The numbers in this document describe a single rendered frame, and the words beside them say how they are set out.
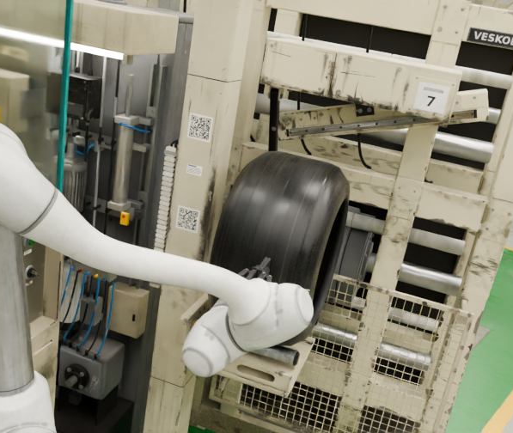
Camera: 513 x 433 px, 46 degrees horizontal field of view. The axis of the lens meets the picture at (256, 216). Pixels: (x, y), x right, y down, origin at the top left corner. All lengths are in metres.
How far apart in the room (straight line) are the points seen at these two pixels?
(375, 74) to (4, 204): 1.23
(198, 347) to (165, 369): 0.91
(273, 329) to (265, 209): 0.53
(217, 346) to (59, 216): 0.41
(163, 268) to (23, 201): 0.27
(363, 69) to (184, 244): 0.77
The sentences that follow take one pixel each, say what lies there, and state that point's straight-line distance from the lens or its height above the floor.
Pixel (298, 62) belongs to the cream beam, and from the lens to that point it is 1.95.
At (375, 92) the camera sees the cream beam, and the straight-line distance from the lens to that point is 1.91.
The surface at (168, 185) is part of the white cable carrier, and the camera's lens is 1.89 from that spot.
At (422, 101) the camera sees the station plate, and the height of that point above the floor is 1.68.
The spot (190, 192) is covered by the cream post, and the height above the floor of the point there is 1.31.
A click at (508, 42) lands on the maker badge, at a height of 1.89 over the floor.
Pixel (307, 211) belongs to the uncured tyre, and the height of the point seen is 1.38.
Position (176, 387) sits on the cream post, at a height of 0.61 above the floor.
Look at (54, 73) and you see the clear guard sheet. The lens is 1.65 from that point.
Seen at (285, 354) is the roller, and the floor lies 0.91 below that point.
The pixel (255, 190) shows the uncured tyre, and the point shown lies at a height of 1.40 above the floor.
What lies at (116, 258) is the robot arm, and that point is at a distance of 1.11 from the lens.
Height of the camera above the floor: 1.87
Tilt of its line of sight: 19 degrees down
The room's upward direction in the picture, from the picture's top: 10 degrees clockwise
